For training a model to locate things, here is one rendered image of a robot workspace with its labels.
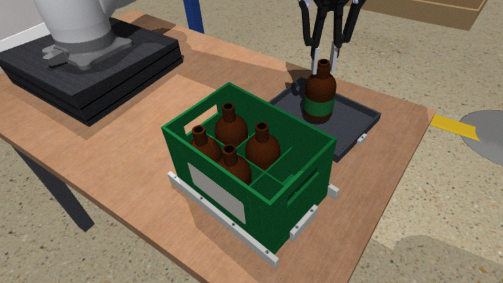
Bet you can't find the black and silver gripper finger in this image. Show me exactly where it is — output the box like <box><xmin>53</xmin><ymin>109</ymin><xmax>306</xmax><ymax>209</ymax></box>
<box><xmin>298</xmin><ymin>0</ymin><xmax>331</xmax><ymax>75</ymax></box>
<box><xmin>329</xmin><ymin>0</ymin><xmax>366</xmax><ymax>73</ymax></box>

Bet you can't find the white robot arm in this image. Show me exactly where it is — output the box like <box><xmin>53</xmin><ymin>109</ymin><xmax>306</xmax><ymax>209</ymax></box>
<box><xmin>33</xmin><ymin>0</ymin><xmax>137</xmax><ymax>70</ymax></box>

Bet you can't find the green plastic crate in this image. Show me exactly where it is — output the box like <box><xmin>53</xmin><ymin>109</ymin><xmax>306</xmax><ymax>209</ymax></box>
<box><xmin>170</xmin><ymin>88</ymin><xmax>337</xmax><ymax>254</ymax></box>

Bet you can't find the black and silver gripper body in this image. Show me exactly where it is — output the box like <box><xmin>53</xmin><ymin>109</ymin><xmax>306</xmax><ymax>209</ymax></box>
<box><xmin>313</xmin><ymin>0</ymin><xmax>349</xmax><ymax>12</ymax></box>

